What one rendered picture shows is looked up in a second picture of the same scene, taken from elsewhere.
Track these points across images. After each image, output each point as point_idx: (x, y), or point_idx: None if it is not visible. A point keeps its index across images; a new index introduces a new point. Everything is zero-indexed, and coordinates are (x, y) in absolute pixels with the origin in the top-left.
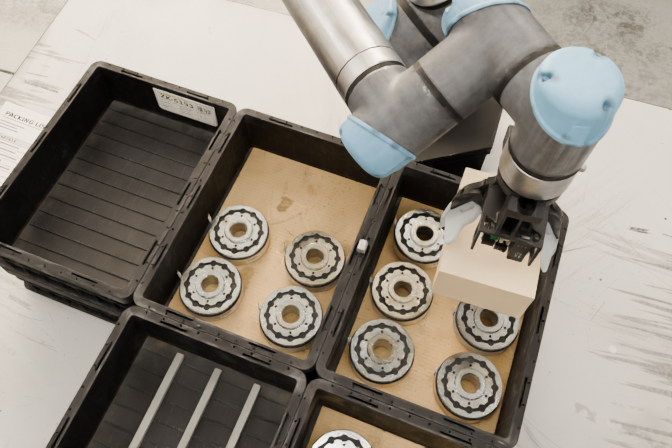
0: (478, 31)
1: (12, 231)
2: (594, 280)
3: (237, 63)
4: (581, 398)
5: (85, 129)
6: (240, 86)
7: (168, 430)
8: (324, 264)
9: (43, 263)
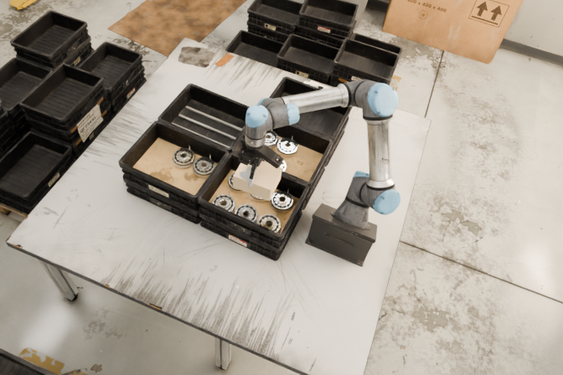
0: (280, 105)
1: (291, 91)
2: (269, 288)
3: None
4: (219, 268)
5: (331, 107)
6: (369, 167)
7: (224, 129)
8: None
9: (274, 92)
